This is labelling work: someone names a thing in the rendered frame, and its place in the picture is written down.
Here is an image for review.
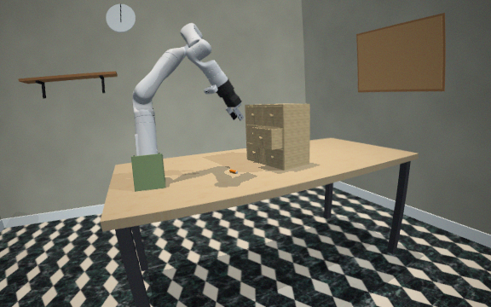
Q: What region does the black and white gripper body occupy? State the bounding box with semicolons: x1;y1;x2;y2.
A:
204;70;241;107

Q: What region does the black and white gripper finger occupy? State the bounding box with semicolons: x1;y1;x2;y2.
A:
233;103;244;120
226;107;237;120

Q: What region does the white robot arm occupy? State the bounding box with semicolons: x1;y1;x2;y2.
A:
133;23;221;156

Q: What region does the small wooden chest of drawers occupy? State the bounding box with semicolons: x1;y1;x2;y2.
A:
245;104;310;171

